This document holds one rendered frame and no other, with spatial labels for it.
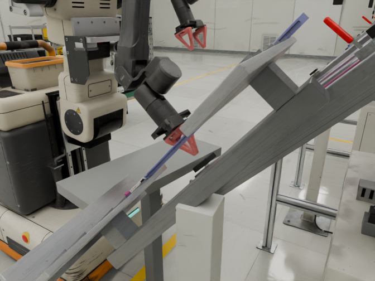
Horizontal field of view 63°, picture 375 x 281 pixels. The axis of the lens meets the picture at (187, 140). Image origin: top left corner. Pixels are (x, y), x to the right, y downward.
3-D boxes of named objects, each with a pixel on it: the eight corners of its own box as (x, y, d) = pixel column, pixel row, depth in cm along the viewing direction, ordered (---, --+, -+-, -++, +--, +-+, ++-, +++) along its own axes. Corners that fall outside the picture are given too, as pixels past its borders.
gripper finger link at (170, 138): (214, 139, 73) (190, 110, 74) (200, 150, 67) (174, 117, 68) (197, 154, 77) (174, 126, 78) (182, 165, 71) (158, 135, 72)
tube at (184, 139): (128, 199, 69) (125, 195, 69) (131, 195, 71) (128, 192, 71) (308, 18, 42) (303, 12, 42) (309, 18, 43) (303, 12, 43)
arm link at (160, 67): (138, 71, 80) (113, 72, 73) (162, 38, 73) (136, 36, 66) (163, 107, 77) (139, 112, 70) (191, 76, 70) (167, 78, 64)
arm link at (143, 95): (141, 91, 77) (126, 95, 73) (155, 72, 73) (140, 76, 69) (158, 111, 77) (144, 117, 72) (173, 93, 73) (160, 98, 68)
